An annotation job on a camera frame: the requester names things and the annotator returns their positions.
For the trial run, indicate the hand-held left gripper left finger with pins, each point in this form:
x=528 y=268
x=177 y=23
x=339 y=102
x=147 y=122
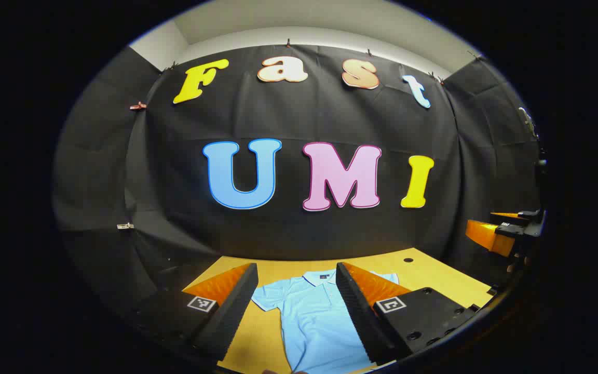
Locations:
x=231 y=311

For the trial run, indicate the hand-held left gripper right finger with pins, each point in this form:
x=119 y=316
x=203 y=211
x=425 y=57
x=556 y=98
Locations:
x=356 y=311

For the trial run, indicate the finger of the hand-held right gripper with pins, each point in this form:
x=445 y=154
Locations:
x=486 y=235
x=527 y=214

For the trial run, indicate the light blue polo T-shirt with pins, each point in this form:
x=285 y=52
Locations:
x=314 y=327

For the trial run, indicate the silver cloth clip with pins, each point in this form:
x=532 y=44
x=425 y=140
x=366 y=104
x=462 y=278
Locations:
x=125 y=226

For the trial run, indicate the black backdrop cloth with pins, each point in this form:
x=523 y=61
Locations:
x=330 y=114

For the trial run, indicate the brown cloth clip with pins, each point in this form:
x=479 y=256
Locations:
x=138 y=106

